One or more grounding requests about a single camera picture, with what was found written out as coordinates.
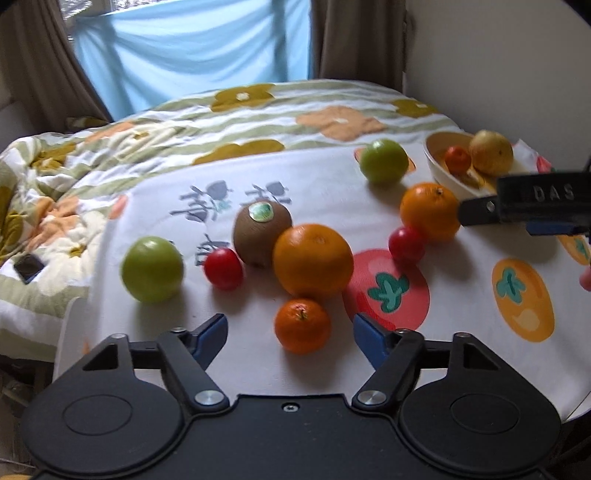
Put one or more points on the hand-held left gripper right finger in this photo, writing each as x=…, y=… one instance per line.
x=369, y=339

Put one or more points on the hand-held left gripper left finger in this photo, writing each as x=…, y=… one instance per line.
x=211, y=338

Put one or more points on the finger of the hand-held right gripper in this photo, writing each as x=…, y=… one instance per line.
x=478, y=211
x=551, y=228

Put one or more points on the cream bowl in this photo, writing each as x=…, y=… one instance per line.
x=441, y=173

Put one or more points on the small mandarin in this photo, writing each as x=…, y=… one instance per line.
x=302, y=325

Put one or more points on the red tomato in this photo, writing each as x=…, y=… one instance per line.
x=223, y=268
x=406, y=245

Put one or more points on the green apple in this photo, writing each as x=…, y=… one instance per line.
x=152, y=269
x=384, y=161

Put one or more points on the large orange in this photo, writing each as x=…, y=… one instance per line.
x=313, y=260

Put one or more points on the brown kiwi with sticker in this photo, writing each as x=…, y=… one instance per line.
x=258, y=235

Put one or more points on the person's right hand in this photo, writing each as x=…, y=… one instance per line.
x=587, y=279

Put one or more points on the red fruit in bowl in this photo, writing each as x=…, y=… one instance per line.
x=458, y=159

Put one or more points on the yellow apple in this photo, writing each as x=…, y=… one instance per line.
x=491, y=152

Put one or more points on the small black device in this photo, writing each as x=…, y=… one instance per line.
x=28, y=267

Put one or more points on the brown curtain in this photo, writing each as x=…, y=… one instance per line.
x=360, y=41
x=41, y=60

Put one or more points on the floral striped blanket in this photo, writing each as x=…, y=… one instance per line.
x=277, y=120

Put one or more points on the light blue curtain cloth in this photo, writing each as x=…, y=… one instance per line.
x=194, y=50

